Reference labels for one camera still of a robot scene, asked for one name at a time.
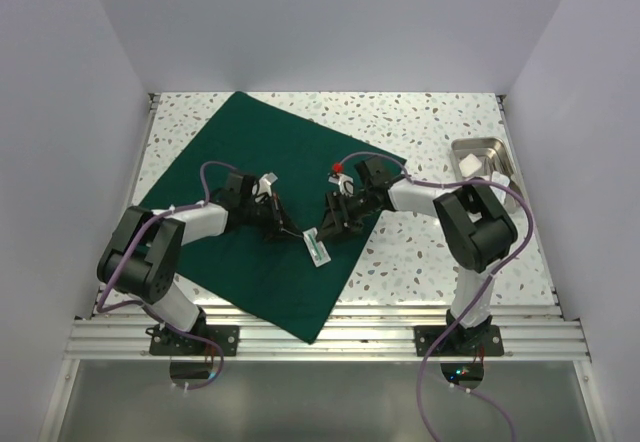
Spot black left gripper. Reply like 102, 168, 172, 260
240, 192, 303, 241

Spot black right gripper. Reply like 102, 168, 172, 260
316, 188, 376, 244

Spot green striped white packet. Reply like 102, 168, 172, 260
302, 228, 331, 268

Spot white gauze pad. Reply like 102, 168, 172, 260
459, 154, 483, 178

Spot stainless steel tray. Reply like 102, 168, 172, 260
450, 137, 522, 196

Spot white crinkled sterile pouch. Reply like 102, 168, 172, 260
490, 171, 511, 190

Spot straight steel tweezers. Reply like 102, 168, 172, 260
483, 156, 509, 176

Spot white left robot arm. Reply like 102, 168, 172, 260
96, 170, 303, 355

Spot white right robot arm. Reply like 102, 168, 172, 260
305, 152, 522, 355

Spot dark green surgical cloth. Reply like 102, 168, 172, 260
139, 92, 378, 344

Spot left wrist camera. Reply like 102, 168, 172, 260
224, 171, 278, 201

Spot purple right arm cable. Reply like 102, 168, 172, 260
339, 150, 537, 442

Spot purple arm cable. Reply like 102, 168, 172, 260
96, 160, 224, 393
339, 150, 537, 442

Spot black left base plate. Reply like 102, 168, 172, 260
145, 324, 240, 357

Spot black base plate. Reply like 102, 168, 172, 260
145, 324, 240, 357
413, 325, 505, 357

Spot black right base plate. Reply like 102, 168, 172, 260
413, 325, 505, 357

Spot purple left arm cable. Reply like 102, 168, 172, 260
96, 160, 224, 393

